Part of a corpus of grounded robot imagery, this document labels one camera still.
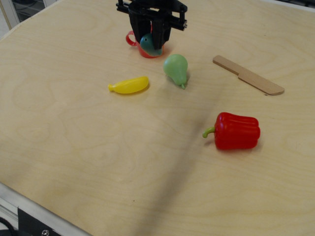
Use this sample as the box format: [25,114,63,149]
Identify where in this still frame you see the red toy bell pepper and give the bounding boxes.
[202,112,260,150]

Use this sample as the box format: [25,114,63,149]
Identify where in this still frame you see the light green toy pear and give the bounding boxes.
[163,54,188,89]

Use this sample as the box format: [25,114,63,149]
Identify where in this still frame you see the wooden toy knife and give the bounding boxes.
[213,55,284,95]

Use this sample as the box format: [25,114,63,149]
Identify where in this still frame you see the aluminium table frame rail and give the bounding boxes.
[0,183,90,236]

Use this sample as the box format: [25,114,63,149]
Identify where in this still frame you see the yellow toy banana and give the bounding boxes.
[108,76,149,94]

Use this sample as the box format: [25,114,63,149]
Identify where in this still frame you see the dark green toy cucumber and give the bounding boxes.
[140,33,162,57]

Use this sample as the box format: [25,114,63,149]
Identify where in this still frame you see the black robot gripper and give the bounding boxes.
[116,0,188,49]

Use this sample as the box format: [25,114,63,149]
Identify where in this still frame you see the black cable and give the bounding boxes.
[0,216,18,236]

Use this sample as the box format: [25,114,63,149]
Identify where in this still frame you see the red plastic cup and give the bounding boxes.
[126,31,163,59]

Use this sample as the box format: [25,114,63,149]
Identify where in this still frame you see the black metal bracket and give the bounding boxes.
[17,208,62,236]

